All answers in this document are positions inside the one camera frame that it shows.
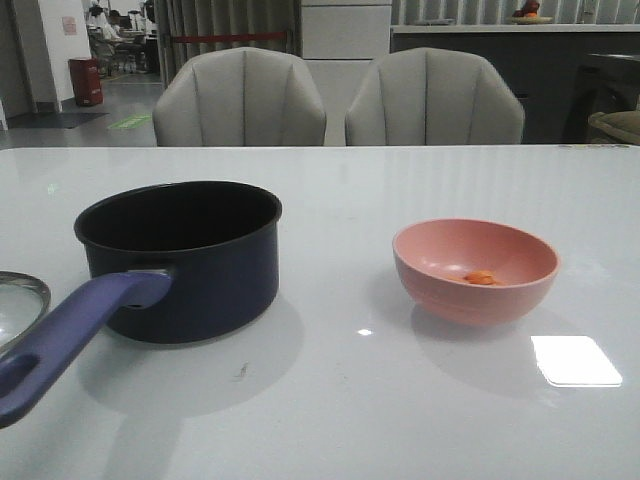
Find pink plastic bowl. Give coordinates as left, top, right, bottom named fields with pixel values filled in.
left=392, top=218, right=560, bottom=326

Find orange ham slices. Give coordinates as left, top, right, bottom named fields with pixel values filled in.
left=447, top=270, right=503, bottom=286

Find glass pot lid blue knob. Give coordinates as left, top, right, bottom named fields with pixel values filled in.
left=1, top=271, right=51, bottom=355

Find dark blue saucepan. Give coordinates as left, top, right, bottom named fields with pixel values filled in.
left=1, top=181, right=282, bottom=426

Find left grey upholstered chair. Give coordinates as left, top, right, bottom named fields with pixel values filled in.
left=152, top=47, right=327, bottom=147

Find grey upholstered chair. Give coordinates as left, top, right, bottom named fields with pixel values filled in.
left=152, top=47, right=327, bottom=147
left=344, top=47, right=525, bottom=146

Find right grey upholstered chair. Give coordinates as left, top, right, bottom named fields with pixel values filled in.
left=344, top=47, right=525, bottom=146

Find white cabinet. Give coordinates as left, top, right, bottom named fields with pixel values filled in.
left=300, top=1, right=393, bottom=60

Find red barrier belt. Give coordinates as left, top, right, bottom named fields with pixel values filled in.
left=170, top=31, right=289, bottom=44

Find grey tray on counter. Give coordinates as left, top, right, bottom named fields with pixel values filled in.
left=412, top=18, right=457, bottom=26

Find dark grey counter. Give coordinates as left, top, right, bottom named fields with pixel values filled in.
left=391, top=24, right=639, bottom=144

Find red trash bin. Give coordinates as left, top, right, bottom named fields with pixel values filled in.
left=68, top=58, right=103, bottom=106

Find seated person in background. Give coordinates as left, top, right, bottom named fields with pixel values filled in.
left=102, top=10, right=144, bottom=71

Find fruit plate on counter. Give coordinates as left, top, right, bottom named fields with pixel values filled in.
left=506, top=0, right=554, bottom=25

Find olive cushion at right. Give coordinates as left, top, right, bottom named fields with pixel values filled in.
left=587, top=110, right=639, bottom=145

